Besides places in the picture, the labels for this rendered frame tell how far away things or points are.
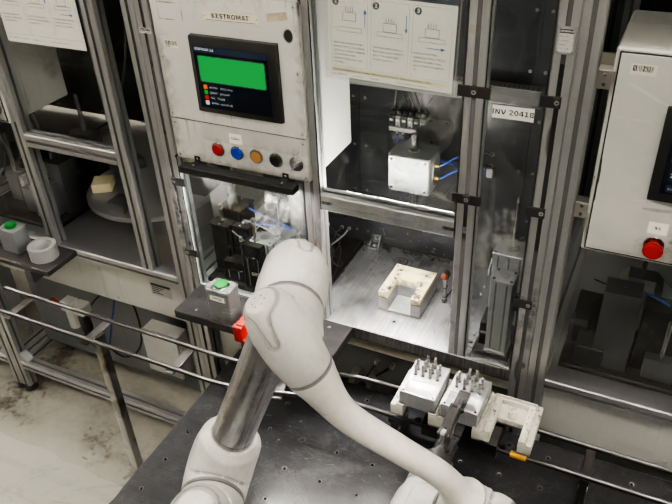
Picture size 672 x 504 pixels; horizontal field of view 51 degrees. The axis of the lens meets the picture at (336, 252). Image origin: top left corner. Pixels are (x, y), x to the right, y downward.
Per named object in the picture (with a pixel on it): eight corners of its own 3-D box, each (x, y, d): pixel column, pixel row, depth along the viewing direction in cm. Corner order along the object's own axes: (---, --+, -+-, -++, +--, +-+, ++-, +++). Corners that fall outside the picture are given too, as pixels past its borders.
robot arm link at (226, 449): (171, 511, 173) (192, 440, 191) (236, 527, 175) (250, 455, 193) (257, 273, 130) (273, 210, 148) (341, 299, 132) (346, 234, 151)
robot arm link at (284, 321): (336, 377, 127) (340, 328, 138) (285, 306, 118) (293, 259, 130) (273, 399, 131) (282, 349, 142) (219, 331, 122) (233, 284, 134)
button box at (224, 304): (209, 319, 213) (204, 287, 206) (224, 303, 219) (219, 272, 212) (232, 325, 210) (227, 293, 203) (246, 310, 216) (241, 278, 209)
